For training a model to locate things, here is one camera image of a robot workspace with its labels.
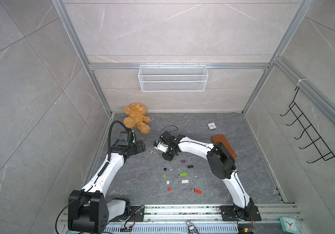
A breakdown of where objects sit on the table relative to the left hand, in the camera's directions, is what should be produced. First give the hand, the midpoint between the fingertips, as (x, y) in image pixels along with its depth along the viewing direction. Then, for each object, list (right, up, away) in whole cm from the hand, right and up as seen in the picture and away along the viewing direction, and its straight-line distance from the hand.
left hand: (141, 144), depth 86 cm
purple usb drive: (+26, -13, +7) cm, 30 cm away
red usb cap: (+17, -25, -4) cm, 31 cm away
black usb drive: (+30, -15, +5) cm, 34 cm away
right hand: (+16, -9, +10) cm, 21 cm away
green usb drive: (+26, -19, +2) cm, 32 cm away
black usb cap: (+14, -16, +3) cm, 22 cm away
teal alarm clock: (+76, -37, -17) cm, 86 cm away
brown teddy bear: (-8, +22, +22) cm, 32 cm away
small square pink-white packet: (+50, +11, +24) cm, 56 cm away
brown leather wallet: (+55, +1, +18) cm, 58 cm away
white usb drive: (+27, -22, -2) cm, 34 cm away
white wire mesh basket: (+20, +44, +15) cm, 51 cm away
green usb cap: (+14, -19, 0) cm, 24 cm away
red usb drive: (+33, -26, -5) cm, 43 cm away
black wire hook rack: (+83, +4, -23) cm, 86 cm away
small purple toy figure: (+28, -37, -19) cm, 50 cm away
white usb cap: (+16, -22, -2) cm, 28 cm away
